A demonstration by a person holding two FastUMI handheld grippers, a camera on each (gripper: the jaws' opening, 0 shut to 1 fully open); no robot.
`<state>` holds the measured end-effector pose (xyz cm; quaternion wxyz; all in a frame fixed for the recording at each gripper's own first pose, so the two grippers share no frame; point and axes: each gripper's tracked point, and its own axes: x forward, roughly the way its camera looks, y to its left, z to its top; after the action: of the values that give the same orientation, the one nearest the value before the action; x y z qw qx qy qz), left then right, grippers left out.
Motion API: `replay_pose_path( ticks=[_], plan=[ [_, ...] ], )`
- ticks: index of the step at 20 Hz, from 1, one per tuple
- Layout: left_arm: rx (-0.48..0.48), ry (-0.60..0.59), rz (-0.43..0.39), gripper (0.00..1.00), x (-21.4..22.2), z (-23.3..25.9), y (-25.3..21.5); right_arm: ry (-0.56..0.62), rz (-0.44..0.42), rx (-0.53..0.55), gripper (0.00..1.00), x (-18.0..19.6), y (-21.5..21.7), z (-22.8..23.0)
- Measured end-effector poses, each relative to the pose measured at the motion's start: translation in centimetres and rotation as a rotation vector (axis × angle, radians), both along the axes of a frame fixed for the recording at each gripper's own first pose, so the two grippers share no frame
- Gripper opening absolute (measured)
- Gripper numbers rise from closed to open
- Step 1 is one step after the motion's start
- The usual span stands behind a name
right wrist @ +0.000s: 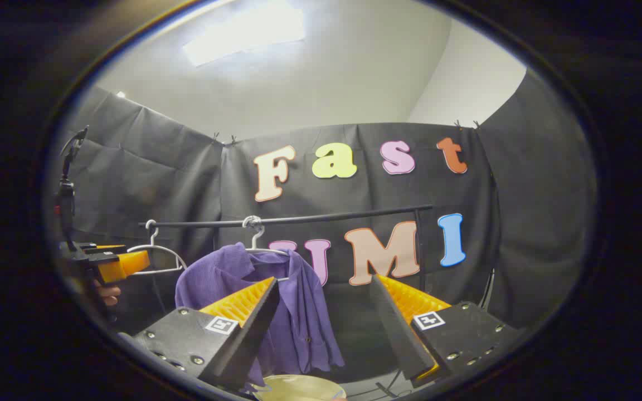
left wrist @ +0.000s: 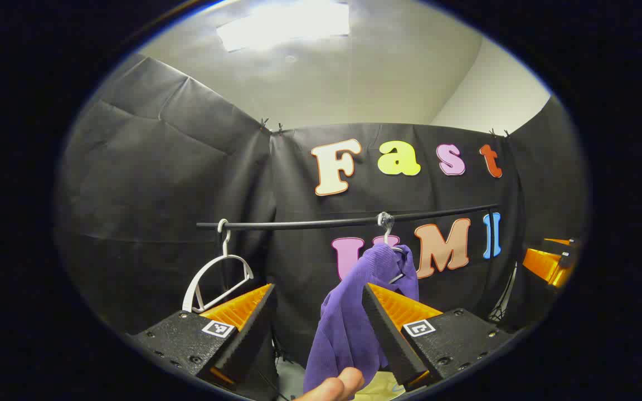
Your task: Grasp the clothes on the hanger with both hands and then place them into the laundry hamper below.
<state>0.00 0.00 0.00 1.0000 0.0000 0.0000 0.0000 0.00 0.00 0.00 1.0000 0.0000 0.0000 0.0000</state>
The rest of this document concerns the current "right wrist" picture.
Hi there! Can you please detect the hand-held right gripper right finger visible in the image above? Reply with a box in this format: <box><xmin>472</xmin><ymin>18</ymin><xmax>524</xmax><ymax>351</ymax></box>
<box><xmin>369</xmin><ymin>273</ymin><xmax>522</xmax><ymax>388</ymax></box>

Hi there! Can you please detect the purple shirt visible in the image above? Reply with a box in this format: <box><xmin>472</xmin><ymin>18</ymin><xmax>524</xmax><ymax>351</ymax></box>
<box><xmin>175</xmin><ymin>242</ymin><xmax>346</xmax><ymax>390</ymax></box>

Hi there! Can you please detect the empty white plastic hanger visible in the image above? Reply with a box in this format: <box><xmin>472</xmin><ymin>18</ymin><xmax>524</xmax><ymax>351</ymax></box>
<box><xmin>127</xmin><ymin>219</ymin><xmax>188</xmax><ymax>276</ymax></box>

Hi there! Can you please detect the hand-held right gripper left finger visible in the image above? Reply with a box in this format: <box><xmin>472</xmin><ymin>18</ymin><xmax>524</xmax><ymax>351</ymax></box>
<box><xmin>118</xmin><ymin>277</ymin><xmax>281</xmax><ymax>390</ymax></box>

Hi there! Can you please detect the black clothes rack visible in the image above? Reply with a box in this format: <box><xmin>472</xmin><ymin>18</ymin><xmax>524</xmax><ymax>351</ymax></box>
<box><xmin>139</xmin><ymin>204</ymin><xmax>435</xmax><ymax>279</ymax></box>

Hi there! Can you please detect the black cable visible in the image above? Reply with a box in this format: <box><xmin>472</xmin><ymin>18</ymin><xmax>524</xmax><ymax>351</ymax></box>
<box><xmin>480</xmin><ymin>267</ymin><xmax>497</xmax><ymax>310</ymax></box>

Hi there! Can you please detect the white plastic hanger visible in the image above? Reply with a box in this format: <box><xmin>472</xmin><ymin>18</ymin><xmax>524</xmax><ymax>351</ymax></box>
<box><xmin>242</xmin><ymin>216</ymin><xmax>291</xmax><ymax>282</ymax></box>
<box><xmin>127</xmin><ymin>219</ymin><xmax>188</xmax><ymax>276</ymax></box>

